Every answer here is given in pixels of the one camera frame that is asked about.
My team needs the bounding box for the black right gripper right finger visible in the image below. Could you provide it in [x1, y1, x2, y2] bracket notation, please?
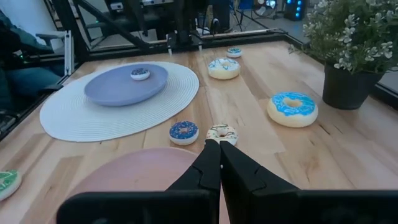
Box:
[220, 141, 398, 224]

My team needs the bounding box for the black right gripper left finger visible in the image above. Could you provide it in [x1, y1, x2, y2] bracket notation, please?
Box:
[55, 139, 222, 224]

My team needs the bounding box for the small light blue donut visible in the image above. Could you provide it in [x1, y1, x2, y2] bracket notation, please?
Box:
[226, 47, 243, 59]

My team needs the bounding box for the large white donut blue drizzle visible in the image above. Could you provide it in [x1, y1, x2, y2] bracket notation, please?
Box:
[207, 57, 241, 80]

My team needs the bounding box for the large blue frosted donut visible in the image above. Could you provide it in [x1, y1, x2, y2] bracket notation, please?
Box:
[266, 91, 319, 129]

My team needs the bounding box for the large green donut black drizzle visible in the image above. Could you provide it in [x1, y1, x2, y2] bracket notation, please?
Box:
[0, 169, 22, 202]

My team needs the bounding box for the small white donut black drizzle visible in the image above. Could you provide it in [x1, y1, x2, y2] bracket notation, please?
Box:
[205, 123, 239, 146]

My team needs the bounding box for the small dark blue sprinkled donut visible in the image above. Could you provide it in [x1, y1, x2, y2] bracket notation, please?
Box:
[169, 120, 200, 146]

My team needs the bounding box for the small donut dark sprinkled icing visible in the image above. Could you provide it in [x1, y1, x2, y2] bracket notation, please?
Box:
[130, 67, 151, 82]

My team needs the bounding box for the pink round plate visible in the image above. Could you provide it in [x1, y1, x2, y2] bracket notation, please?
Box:
[67, 147, 231, 224]

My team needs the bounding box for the black floor fan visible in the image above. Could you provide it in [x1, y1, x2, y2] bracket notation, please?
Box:
[252, 0, 278, 19]

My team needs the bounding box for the purple round plate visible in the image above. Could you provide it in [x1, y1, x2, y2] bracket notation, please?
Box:
[83, 63, 169, 108]

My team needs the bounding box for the blue lit computer case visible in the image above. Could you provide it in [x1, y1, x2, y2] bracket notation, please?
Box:
[284, 0, 308, 22]

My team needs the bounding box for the large white plate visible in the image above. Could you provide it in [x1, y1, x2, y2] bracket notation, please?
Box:
[39, 60, 200, 143]

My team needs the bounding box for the grey office chair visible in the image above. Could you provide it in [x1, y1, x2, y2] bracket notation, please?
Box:
[35, 30, 68, 51]

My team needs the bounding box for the artificial plant in black pot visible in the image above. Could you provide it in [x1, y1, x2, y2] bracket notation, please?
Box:
[289, 0, 398, 110]

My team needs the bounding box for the person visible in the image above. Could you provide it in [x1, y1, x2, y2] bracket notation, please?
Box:
[0, 9, 67, 110]

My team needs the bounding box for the silver aluminium bracket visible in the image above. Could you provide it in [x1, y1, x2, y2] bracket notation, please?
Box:
[63, 30, 76, 77]

